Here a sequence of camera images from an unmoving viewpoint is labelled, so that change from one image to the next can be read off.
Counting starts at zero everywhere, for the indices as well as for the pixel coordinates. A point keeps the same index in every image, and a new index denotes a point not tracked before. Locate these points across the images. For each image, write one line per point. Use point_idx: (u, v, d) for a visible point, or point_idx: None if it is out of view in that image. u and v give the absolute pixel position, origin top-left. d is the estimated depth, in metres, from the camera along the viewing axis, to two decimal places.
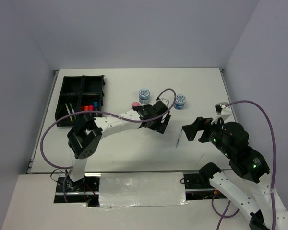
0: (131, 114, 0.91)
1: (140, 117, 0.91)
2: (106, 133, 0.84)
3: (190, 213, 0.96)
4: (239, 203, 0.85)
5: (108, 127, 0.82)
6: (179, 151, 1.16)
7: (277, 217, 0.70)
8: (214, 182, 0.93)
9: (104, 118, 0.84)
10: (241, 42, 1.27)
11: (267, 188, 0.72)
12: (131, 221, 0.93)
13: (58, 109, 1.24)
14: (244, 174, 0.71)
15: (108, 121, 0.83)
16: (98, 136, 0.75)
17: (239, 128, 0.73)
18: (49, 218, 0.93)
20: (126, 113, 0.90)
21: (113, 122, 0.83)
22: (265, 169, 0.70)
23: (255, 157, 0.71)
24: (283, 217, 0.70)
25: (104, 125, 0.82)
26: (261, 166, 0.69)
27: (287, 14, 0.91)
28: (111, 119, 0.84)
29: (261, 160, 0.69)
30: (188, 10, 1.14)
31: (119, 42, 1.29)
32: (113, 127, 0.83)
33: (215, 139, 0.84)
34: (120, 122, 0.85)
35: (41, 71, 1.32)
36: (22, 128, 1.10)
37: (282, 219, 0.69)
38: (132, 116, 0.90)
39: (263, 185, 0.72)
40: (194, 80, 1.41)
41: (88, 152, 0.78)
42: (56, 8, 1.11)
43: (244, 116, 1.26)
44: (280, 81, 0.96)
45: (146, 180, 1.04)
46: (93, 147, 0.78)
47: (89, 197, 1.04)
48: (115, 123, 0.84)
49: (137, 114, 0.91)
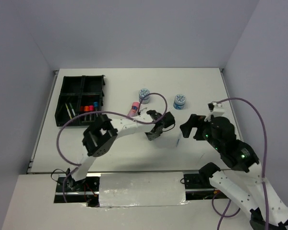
0: (145, 117, 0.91)
1: (153, 119, 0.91)
2: (119, 135, 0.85)
3: (190, 213, 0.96)
4: (239, 201, 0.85)
5: (123, 129, 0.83)
6: (179, 151, 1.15)
7: (272, 207, 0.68)
8: (214, 180, 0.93)
9: (120, 120, 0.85)
10: (242, 41, 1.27)
11: (258, 178, 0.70)
12: (131, 221, 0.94)
13: (58, 109, 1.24)
14: (234, 165, 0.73)
15: (124, 123, 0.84)
16: (113, 136, 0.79)
17: (225, 120, 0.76)
18: (49, 218, 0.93)
20: (140, 116, 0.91)
21: (128, 124, 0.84)
22: (255, 160, 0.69)
23: (243, 148, 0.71)
24: (279, 208, 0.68)
25: (120, 126, 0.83)
26: (250, 156, 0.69)
27: (287, 14, 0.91)
28: (126, 120, 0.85)
29: (251, 151, 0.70)
30: (187, 10, 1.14)
31: (119, 42, 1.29)
32: (127, 129, 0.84)
33: (207, 135, 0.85)
34: (134, 124, 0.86)
35: (40, 71, 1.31)
36: (22, 127, 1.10)
37: (276, 209, 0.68)
38: (145, 120, 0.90)
39: (254, 175, 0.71)
40: (194, 80, 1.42)
41: (102, 151, 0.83)
42: (55, 7, 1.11)
43: (244, 116, 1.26)
44: (279, 81, 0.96)
45: (146, 180, 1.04)
46: (108, 145, 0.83)
47: (89, 197, 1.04)
48: (130, 126, 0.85)
49: (150, 117, 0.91)
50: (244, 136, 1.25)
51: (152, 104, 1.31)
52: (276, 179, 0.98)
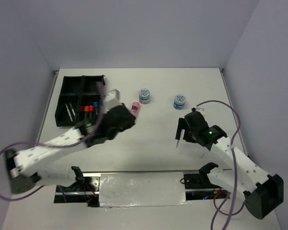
0: (69, 136, 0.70)
1: (79, 137, 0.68)
2: (37, 167, 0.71)
3: (190, 213, 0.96)
4: (233, 186, 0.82)
5: (32, 162, 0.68)
6: (179, 151, 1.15)
7: (246, 171, 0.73)
8: (211, 175, 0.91)
9: (30, 151, 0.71)
10: (242, 41, 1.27)
11: (228, 147, 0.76)
12: (131, 221, 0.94)
13: (58, 109, 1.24)
14: (205, 143, 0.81)
15: (33, 155, 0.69)
16: (15, 178, 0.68)
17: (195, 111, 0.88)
18: (49, 218, 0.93)
20: (62, 136, 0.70)
21: (39, 155, 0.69)
22: (223, 134, 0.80)
23: (210, 127, 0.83)
24: (255, 171, 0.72)
25: (27, 160, 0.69)
26: (218, 132, 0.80)
27: (287, 14, 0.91)
28: (38, 149, 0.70)
29: (218, 128, 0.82)
30: (187, 9, 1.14)
31: (119, 42, 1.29)
32: (40, 160, 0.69)
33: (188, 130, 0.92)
34: (50, 152, 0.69)
35: (40, 71, 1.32)
36: (22, 128, 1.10)
37: (252, 173, 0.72)
38: (68, 142, 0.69)
39: (223, 145, 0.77)
40: (194, 80, 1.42)
41: (22, 188, 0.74)
42: (55, 7, 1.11)
43: (244, 116, 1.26)
44: (279, 81, 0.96)
45: (146, 180, 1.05)
46: (27, 178, 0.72)
47: (89, 197, 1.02)
48: (42, 156, 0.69)
49: (76, 133, 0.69)
50: (244, 135, 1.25)
51: (152, 104, 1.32)
52: None
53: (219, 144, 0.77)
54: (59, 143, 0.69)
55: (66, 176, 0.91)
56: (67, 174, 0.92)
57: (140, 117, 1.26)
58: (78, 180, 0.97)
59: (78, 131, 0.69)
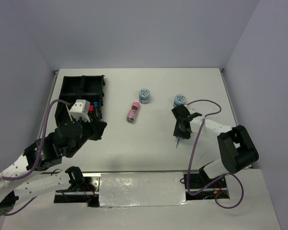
0: (17, 165, 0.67)
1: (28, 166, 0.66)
2: (0, 196, 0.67)
3: (190, 213, 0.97)
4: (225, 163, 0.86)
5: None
6: (179, 151, 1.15)
7: (214, 129, 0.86)
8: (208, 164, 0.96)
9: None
10: (242, 41, 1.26)
11: (199, 120, 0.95)
12: (131, 221, 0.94)
13: (58, 109, 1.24)
14: (186, 125, 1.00)
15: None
16: None
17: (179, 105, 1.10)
18: (49, 218, 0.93)
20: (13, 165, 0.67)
21: None
22: (197, 114, 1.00)
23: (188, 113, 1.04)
24: (220, 127, 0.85)
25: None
26: (193, 114, 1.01)
27: (287, 13, 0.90)
28: None
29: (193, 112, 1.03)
30: (187, 9, 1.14)
31: (119, 42, 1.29)
32: None
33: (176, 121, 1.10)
34: (2, 184, 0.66)
35: (40, 71, 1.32)
36: (21, 128, 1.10)
37: (219, 129, 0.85)
38: (18, 172, 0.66)
39: (197, 120, 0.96)
40: (194, 80, 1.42)
41: (1, 211, 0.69)
42: (55, 7, 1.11)
43: (244, 115, 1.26)
44: (279, 81, 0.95)
45: (146, 180, 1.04)
46: None
47: (89, 197, 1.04)
48: None
49: (24, 162, 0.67)
50: None
51: (152, 104, 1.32)
52: (276, 178, 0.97)
53: (193, 120, 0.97)
54: (10, 173, 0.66)
55: (56, 184, 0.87)
56: (58, 180, 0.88)
57: (140, 117, 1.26)
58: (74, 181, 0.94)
59: (27, 158, 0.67)
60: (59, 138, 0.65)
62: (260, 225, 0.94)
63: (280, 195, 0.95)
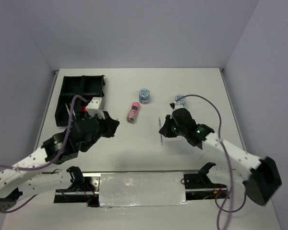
0: (35, 156, 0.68)
1: (45, 157, 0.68)
2: (13, 187, 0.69)
3: (190, 213, 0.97)
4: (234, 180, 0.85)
5: (3, 186, 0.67)
6: (179, 151, 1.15)
7: (239, 160, 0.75)
8: (210, 173, 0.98)
9: (0, 174, 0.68)
10: (242, 41, 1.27)
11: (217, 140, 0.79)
12: (131, 221, 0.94)
13: (58, 109, 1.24)
14: (196, 143, 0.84)
15: (3, 178, 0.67)
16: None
17: (179, 109, 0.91)
18: (49, 218, 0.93)
20: (30, 157, 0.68)
21: (8, 178, 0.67)
22: (210, 131, 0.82)
23: (199, 126, 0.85)
24: (246, 158, 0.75)
25: None
26: (205, 129, 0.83)
27: (287, 14, 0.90)
28: (6, 172, 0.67)
29: (204, 125, 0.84)
30: (187, 10, 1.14)
31: (119, 42, 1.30)
32: (9, 183, 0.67)
33: (174, 128, 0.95)
34: (17, 175, 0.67)
35: (41, 71, 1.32)
36: (21, 128, 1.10)
37: (244, 160, 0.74)
38: (35, 164, 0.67)
39: (212, 140, 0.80)
40: (194, 80, 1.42)
41: (6, 206, 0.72)
42: (55, 7, 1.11)
43: (244, 116, 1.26)
44: (279, 81, 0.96)
45: (146, 180, 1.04)
46: (0, 199, 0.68)
47: (89, 197, 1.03)
48: (10, 179, 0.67)
49: (42, 155, 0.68)
50: (244, 136, 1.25)
51: (152, 104, 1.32)
52: None
53: (208, 141, 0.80)
54: (27, 165, 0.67)
55: (58, 182, 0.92)
56: (60, 178, 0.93)
57: (140, 117, 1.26)
58: (74, 181, 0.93)
59: (45, 151, 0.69)
60: (77, 132, 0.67)
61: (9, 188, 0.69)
62: (260, 225, 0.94)
63: (280, 195, 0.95)
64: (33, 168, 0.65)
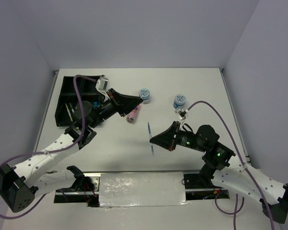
0: (62, 141, 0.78)
1: (72, 140, 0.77)
2: (41, 172, 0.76)
3: (189, 213, 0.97)
4: (246, 193, 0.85)
5: (34, 170, 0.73)
6: (179, 151, 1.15)
7: (265, 188, 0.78)
8: (216, 180, 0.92)
9: (28, 161, 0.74)
10: (242, 41, 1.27)
11: (241, 166, 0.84)
12: (131, 221, 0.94)
13: (58, 109, 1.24)
14: (216, 166, 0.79)
15: (33, 164, 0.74)
16: (21, 188, 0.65)
17: (204, 127, 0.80)
18: (49, 218, 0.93)
20: (56, 142, 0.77)
21: (39, 162, 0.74)
22: (231, 154, 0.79)
23: (221, 148, 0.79)
24: (271, 186, 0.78)
25: (27, 170, 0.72)
26: (225, 152, 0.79)
27: (287, 14, 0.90)
28: (36, 158, 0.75)
29: (224, 147, 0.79)
30: (187, 9, 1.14)
31: (120, 42, 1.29)
32: (41, 168, 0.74)
33: (189, 142, 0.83)
34: (47, 158, 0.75)
35: (40, 71, 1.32)
36: (21, 128, 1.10)
37: (270, 188, 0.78)
38: (63, 146, 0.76)
39: (235, 165, 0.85)
40: (194, 80, 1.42)
41: (26, 201, 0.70)
42: (55, 7, 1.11)
43: (244, 116, 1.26)
44: (279, 81, 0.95)
45: (146, 180, 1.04)
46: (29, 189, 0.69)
47: (89, 197, 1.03)
48: (42, 163, 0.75)
49: (67, 139, 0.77)
50: (244, 136, 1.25)
51: (152, 103, 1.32)
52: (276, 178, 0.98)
53: (231, 166, 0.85)
54: (55, 148, 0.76)
55: (64, 178, 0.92)
56: (65, 174, 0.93)
57: (140, 117, 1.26)
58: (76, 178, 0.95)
59: (69, 135, 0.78)
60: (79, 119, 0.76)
61: (39, 173, 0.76)
62: (260, 225, 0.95)
63: None
64: (62, 149, 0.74)
